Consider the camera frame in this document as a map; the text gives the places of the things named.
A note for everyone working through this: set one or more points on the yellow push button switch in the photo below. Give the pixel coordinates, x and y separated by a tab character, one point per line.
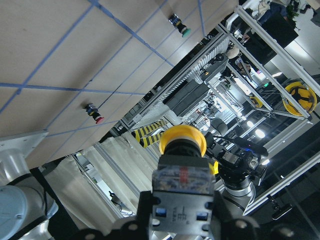
183	184

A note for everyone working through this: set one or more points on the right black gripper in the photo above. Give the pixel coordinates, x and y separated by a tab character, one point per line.
235	168

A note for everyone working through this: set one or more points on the red push button switch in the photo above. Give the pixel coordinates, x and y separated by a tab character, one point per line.
93	111

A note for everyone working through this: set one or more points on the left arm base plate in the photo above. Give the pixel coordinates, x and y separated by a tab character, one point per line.
24	143

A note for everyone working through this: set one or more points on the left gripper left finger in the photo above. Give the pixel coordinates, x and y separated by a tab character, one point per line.
138	227

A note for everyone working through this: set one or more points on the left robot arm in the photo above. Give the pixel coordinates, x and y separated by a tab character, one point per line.
25	208

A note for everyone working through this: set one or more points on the yellow hard hat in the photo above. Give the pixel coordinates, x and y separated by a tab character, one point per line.
304	95

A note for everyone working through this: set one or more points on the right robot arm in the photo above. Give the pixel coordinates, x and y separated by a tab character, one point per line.
237	197

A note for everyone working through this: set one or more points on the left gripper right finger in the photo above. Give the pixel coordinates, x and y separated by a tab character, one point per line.
227	226

